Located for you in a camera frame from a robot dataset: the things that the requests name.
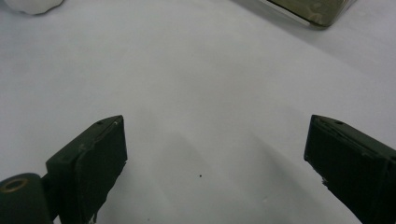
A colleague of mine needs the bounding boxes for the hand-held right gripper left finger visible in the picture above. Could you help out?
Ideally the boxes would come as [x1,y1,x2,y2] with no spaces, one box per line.
[45,115,128,224]

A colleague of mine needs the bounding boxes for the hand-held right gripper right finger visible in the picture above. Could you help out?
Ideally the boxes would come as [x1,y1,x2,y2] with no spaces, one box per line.
[304,114,396,224]

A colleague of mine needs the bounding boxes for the metal mesh basket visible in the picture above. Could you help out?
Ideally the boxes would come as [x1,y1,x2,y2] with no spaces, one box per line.
[258,0,358,28]

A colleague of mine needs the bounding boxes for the cream bottle with cream pump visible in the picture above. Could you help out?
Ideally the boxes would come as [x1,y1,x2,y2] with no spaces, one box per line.
[3,0,65,16]

